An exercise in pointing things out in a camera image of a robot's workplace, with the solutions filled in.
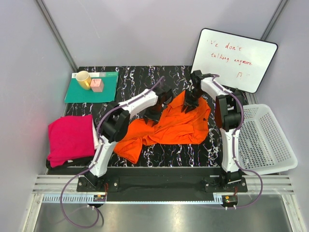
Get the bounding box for folded magenta t shirt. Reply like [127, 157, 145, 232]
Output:
[47, 115, 95, 168]

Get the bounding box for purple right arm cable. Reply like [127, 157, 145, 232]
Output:
[210, 73, 264, 209]

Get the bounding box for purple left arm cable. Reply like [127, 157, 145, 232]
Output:
[59, 76, 165, 229]

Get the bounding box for orange t shirt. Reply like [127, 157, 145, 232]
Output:
[114, 92, 211, 164]

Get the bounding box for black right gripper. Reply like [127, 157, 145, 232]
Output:
[181, 88, 204, 114]

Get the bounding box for white perforated plastic basket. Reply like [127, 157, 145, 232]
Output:
[239, 104, 298, 175]

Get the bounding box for pink cube box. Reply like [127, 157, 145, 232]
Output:
[90, 78, 104, 92]

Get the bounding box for folded black t shirt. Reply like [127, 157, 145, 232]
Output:
[45, 157, 93, 171]

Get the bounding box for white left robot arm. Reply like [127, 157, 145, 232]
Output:
[84, 87, 173, 191]

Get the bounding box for white whiteboard with red writing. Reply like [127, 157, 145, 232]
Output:
[192, 28, 278, 93]

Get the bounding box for yellow mug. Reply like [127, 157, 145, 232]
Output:
[75, 71, 91, 90]

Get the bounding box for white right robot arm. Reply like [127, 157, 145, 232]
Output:
[182, 70, 244, 192]

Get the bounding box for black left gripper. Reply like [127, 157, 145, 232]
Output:
[143, 104, 164, 126]

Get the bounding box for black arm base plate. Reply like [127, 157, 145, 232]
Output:
[77, 167, 248, 203]

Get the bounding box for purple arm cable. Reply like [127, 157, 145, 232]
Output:
[210, 73, 264, 209]
[59, 76, 165, 229]

